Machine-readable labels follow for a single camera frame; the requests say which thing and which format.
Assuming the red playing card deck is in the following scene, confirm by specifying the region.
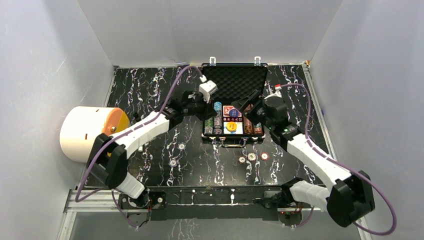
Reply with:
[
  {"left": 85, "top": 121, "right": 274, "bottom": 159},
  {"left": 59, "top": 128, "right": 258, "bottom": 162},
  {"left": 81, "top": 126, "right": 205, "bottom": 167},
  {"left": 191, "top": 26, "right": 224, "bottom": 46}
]
[{"left": 222, "top": 105, "right": 242, "bottom": 117}]

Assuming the orange hundred chip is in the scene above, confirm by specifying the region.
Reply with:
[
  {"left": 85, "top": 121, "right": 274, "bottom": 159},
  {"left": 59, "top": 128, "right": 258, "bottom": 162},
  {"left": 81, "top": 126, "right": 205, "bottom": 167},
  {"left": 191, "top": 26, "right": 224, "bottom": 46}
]
[
  {"left": 238, "top": 156, "right": 246, "bottom": 164},
  {"left": 247, "top": 152, "right": 257, "bottom": 162}
]

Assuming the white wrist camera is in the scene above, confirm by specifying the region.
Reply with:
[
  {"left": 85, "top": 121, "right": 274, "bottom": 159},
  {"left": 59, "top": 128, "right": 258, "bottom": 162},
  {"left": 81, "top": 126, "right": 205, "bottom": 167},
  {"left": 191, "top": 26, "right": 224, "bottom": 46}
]
[
  {"left": 199, "top": 75, "right": 218, "bottom": 103},
  {"left": 265, "top": 84, "right": 282, "bottom": 99}
]

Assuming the yellow big blind button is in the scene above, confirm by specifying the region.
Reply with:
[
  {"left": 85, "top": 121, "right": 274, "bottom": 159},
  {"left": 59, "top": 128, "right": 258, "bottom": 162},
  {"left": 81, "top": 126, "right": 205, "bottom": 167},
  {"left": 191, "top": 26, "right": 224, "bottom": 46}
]
[{"left": 226, "top": 121, "right": 238, "bottom": 132}]

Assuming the orange hundred chip middle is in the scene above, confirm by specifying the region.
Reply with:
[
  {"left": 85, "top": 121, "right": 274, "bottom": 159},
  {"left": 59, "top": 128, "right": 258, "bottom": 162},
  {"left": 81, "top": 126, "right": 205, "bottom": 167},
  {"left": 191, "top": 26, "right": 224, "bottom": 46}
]
[{"left": 247, "top": 152, "right": 257, "bottom": 162}]

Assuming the blue small blind button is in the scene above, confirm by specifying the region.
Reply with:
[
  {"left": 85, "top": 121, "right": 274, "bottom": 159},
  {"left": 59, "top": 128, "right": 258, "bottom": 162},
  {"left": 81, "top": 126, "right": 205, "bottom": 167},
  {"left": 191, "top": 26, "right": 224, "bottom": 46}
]
[{"left": 228, "top": 108, "right": 240, "bottom": 118}]

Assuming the light blue orange chip row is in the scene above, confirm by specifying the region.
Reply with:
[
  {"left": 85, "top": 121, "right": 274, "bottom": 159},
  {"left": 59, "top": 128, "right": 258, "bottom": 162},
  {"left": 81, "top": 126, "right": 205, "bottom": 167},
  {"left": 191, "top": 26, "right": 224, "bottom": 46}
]
[{"left": 213, "top": 101, "right": 223, "bottom": 135}]

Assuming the white orange cylinder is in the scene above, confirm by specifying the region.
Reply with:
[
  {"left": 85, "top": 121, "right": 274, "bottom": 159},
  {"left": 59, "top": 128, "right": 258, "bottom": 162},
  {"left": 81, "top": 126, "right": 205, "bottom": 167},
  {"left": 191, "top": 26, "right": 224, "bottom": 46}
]
[{"left": 59, "top": 106, "right": 130, "bottom": 163}]

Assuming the red dice row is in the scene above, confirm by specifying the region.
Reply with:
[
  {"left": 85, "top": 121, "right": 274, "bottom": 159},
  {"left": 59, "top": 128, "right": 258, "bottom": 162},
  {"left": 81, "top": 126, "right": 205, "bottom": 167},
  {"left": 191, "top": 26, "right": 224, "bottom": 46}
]
[{"left": 223, "top": 117, "right": 243, "bottom": 122}]

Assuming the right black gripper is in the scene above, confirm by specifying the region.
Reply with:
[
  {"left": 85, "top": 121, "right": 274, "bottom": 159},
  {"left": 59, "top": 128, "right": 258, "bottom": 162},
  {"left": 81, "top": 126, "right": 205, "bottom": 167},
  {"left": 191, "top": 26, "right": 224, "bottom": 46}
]
[{"left": 231, "top": 90, "right": 274, "bottom": 131}]

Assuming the blue playing card deck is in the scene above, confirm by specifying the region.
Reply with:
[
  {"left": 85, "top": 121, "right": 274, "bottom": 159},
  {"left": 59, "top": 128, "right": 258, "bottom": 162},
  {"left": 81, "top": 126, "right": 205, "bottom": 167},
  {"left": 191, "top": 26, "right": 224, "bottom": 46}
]
[{"left": 223, "top": 122, "right": 244, "bottom": 135}]

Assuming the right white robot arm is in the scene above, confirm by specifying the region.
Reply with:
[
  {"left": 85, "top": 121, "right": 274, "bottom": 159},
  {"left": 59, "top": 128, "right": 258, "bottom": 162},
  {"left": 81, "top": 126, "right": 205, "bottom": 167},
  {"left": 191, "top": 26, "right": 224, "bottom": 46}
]
[{"left": 232, "top": 90, "right": 375, "bottom": 227}]

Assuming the black poker set case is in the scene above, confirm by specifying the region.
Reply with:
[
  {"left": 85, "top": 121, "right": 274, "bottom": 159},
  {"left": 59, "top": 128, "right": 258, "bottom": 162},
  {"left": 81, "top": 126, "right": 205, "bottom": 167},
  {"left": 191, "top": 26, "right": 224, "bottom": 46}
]
[{"left": 200, "top": 56, "right": 268, "bottom": 148}]

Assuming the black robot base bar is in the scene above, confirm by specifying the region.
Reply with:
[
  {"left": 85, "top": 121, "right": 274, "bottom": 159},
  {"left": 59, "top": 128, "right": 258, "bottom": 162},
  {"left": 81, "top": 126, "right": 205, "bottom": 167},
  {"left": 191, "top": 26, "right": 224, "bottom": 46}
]
[{"left": 117, "top": 185, "right": 311, "bottom": 222}]

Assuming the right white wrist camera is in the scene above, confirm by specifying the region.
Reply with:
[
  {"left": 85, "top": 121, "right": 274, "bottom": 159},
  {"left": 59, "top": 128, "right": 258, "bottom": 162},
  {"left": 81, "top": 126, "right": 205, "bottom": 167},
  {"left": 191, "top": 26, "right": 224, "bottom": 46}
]
[{"left": 265, "top": 84, "right": 282, "bottom": 99}]

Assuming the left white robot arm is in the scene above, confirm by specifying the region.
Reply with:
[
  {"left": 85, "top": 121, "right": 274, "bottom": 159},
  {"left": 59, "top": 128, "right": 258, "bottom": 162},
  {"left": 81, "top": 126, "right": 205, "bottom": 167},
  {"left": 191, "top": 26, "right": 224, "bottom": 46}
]
[{"left": 84, "top": 90, "right": 217, "bottom": 208}]

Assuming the blue ten chip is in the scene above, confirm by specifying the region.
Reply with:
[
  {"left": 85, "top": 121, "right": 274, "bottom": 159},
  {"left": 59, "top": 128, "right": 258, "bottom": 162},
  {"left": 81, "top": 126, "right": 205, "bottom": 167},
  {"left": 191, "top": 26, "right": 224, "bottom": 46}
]
[
  {"left": 168, "top": 159, "right": 178, "bottom": 168},
  {"left": 177, "top": 143, "right": 186, "bottom": 151}
]

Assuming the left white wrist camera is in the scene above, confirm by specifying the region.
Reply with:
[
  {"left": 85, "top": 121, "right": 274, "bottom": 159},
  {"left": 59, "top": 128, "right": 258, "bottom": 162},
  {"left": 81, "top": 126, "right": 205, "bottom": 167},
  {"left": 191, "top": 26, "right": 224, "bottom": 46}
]
[{"left": 199, "top": 75, "right": 218, "bottom": 103}]

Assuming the brown orange chip row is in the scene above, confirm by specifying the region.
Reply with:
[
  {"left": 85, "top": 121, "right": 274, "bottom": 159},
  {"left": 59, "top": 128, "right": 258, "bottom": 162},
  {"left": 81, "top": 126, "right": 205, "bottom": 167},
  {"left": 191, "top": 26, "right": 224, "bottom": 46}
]
[{"left": 243, "top": 117, "right": 254, "bottom": 135}]

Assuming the purple red green chip row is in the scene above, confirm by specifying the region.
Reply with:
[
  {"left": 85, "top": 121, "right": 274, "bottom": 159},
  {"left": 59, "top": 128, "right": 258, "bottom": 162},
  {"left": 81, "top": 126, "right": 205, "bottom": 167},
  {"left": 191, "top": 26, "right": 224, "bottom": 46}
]
[{"left": 253, "top": 122, "right": 264, "bottom": 136}]

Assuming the orange hundred chip left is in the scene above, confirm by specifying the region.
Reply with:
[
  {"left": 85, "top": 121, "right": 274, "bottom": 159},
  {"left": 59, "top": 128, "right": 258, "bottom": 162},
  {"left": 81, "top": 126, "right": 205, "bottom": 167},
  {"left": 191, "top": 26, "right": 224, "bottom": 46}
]
[{"left": 238, "top": 156, "right": 246, "bottom": 164}]

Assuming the red white poker chip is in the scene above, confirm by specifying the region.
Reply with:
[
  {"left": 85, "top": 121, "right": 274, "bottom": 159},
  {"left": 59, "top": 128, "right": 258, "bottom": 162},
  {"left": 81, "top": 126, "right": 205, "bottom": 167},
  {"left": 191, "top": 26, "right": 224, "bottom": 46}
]
[{"left": 260, "top": 152, "right": 270, "bottom": 161}]

